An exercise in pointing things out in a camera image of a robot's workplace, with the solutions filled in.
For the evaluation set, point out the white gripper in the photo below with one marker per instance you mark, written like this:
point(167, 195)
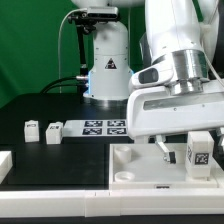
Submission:
point(154, 112)

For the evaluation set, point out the white square tabletop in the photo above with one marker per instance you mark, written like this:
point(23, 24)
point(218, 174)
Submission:
point(142, 166)

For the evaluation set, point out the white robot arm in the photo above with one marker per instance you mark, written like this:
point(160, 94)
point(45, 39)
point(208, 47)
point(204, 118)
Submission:
point(174, 94)

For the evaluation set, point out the white obstacle fence front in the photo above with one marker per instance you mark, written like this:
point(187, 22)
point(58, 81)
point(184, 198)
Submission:
point(96, 203)

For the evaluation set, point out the white fence left piece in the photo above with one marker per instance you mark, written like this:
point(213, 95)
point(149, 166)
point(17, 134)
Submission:
point(5, 164)

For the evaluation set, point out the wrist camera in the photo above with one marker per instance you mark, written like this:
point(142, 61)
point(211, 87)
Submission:
point(158, 74)

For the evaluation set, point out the white marker base plate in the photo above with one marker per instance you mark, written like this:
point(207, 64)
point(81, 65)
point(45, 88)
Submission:
point(95, 128)

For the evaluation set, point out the black camera on stand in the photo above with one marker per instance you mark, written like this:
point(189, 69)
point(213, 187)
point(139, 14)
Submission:
point(85, 21)

